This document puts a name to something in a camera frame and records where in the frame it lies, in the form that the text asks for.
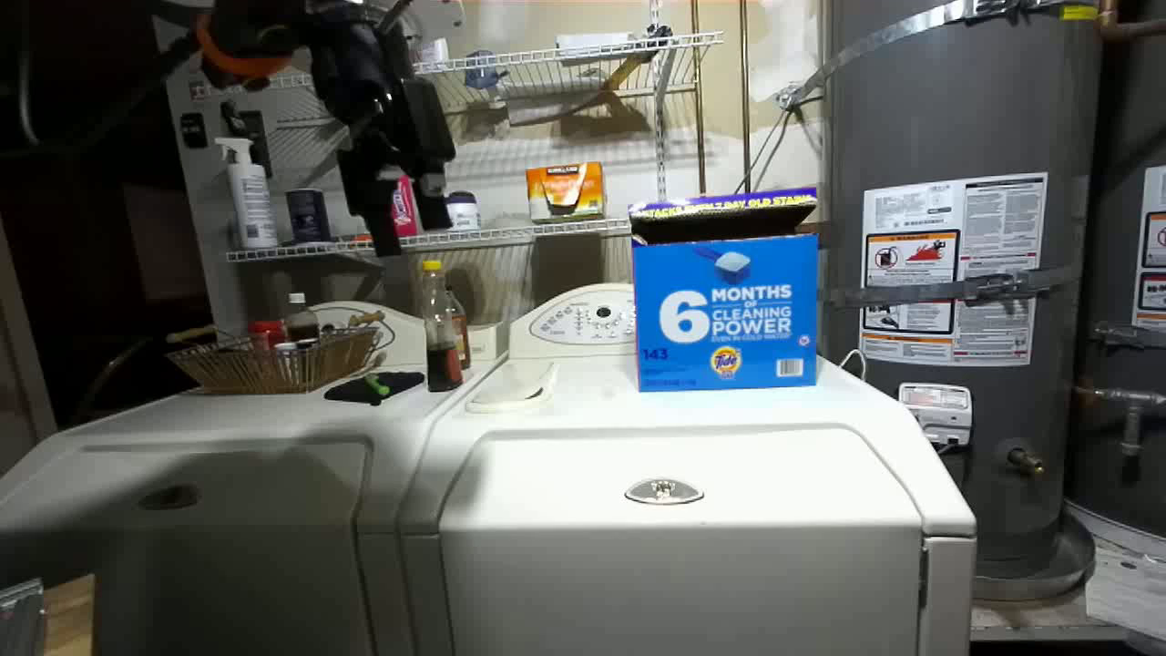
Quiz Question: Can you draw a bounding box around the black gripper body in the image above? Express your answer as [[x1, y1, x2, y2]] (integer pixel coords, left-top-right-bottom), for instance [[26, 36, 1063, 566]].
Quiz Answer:
[[306, 11, 459, 188]]

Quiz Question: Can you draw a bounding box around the white washing machine door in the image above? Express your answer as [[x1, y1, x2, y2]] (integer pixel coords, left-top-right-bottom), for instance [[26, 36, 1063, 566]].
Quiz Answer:
[[437, 423, 929, 656]]

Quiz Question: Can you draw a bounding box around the white washing machine with detergent box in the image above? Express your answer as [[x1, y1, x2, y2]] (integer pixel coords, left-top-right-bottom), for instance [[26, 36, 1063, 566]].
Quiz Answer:
[[396, 282, 979, 656]]

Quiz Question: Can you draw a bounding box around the white washing machine with basket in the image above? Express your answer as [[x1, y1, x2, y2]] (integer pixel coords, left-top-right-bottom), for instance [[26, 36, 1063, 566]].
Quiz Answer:
[[0, 302, 488, 656]]

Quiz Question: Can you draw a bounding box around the pink box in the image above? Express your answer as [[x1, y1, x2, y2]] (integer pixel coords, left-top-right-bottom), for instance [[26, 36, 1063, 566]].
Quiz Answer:
[[391, 175, 427, 245]]

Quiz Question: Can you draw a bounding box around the white plastic jar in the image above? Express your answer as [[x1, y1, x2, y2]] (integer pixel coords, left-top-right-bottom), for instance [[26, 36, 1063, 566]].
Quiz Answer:
[[441, 188, 483, 233]]

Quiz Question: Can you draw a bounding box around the dark jar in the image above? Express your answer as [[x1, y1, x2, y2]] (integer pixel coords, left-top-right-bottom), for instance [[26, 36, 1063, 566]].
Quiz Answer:
[[283, 186, 336, 248]]

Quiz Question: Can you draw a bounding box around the yellow cap clear bottle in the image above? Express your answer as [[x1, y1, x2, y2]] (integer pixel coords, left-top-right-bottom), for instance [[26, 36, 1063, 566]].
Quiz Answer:
[[416, 256, 473, 393]]

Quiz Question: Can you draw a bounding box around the orange cardboard box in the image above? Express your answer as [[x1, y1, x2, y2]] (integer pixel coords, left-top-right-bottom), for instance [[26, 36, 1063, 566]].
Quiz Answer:
[[522, 161, 609, 225]]

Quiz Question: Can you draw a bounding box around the white spray bottle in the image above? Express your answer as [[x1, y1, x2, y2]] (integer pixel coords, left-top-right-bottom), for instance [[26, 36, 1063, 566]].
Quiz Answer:
[[215, 136, 283, 256]]

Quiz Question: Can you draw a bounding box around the wicker basket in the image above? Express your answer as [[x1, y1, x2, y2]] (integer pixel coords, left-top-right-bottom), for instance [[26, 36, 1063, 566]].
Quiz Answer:
[[163, 322, 391, 396]]

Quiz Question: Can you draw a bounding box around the white panel board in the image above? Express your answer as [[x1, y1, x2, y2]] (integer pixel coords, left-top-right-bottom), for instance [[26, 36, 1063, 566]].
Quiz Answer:
[[159, 48, 369, 341]]

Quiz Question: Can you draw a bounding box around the Tide detergent box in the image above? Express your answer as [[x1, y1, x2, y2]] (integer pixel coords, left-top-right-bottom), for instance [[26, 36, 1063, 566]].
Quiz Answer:
[[625, 186, 823, 393]]

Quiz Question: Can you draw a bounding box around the grey water heater tank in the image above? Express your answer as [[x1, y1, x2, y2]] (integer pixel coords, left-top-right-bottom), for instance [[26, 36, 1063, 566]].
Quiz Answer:
[[820, 0, 1109, 588]]

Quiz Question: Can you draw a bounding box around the dark grey tank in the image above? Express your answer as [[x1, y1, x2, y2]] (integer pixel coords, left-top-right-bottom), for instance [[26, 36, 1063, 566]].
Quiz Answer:
[[1069, 0, 1166, 540]]

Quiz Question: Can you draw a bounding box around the metal drain pan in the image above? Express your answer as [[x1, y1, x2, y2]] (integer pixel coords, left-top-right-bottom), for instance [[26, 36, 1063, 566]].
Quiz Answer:
[[970, 508, 1101, 606]]

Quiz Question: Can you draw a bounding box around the high white wire shelf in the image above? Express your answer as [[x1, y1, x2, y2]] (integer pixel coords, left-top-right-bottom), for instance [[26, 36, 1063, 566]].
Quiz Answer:
[[416, 28, 726, 89]]

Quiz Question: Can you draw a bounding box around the metal strap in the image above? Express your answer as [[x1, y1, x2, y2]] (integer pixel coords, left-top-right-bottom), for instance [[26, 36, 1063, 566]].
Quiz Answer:
[[775, 0, 1080, 108]]

